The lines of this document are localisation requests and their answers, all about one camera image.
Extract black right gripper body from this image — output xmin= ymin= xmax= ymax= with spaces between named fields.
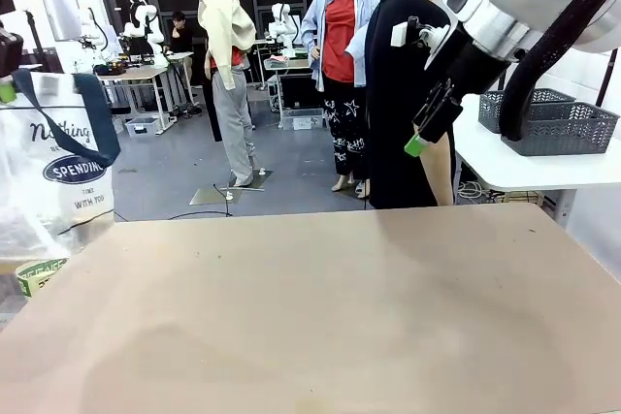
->
xmin=425 ymin=28 xmax=513 ymax=95

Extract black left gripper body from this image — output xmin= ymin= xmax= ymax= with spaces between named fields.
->
xmin=0 ymin=28 xmax=24 ymax=79

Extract clear shopping bag navy handles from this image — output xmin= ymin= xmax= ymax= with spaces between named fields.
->
xmin=0 ymin=69 xmax=122 ymax=260

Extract dark grey plastic basket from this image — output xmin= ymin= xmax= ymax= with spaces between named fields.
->
xmin=501 ymin=101 xmax=621 ymax=157

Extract person's right forearm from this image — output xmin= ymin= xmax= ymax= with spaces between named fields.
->
xmin=420 ymin=140 xmax=456 ymax=207

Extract black tripod stand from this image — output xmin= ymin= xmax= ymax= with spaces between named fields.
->
xmin=26 ymin=9 xmax=46 ymax=52

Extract person in black T-shirt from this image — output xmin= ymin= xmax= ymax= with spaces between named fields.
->
xmin=364 ymin=0 xmax=468 ymax=210

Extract grey rectangular panel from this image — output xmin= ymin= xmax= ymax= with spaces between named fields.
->
xmin=42 ymin=0 xmax=82 ymax=42

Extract white side table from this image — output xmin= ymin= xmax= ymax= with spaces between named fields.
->
xmin=453 ymin=72 xmax=621 ymax=192

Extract mannequin blue shirt red top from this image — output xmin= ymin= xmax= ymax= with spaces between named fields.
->
xmin=300 ymin=0 xmax=385 ymax=200

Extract black stand pole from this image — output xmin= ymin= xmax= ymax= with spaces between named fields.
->
xmin=596 ymin=48 xmax=614 ymax=108

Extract wooden top work table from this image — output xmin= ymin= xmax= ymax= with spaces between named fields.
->
xmin=96 ymin=50 xmax=196 ymax=135

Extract clear plastic storage bin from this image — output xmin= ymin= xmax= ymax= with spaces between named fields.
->
xmin=280 ymin=108 xmax=325 ymax=132
xmin=124 ymin=115 xmax=164 ymax=139

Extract white box unit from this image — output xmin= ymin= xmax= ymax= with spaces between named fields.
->
xmin=542 ymin=188 xmax=578 ymax=230

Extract small grey work table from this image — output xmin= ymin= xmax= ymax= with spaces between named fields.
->
xmin=263 ymin=57 xmax=312 ymax=118

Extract seated person in black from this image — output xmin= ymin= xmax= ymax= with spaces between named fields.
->
xmin=162 ymin=11 xmax=198 ymax=54

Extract green printed cardboard box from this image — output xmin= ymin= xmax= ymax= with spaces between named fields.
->
xmin=15 ymin=258 xmax=69 ymax=299

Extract mannequin in beige hoodie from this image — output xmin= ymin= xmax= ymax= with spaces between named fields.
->
xmin=188 ymin=0 xmax=258 ymax=188

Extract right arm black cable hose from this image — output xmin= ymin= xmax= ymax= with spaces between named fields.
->
xmin=499 ymin=0 xmax=621 ymax=142

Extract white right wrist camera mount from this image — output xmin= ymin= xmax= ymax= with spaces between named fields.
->
xmin=390 ymin=16 xmax=455 ymax=48

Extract white cable bundle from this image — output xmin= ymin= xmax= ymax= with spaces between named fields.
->
xmin=455 ymin=179 xmax=502 ymax=206

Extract black floor cable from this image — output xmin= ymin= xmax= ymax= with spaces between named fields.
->
xmin=57 ymin=209 xmax=235 ymax=237

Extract metal mannequin base plate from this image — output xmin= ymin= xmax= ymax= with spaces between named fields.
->
xmin=189 ymin=169 xmax=273 ymax=207

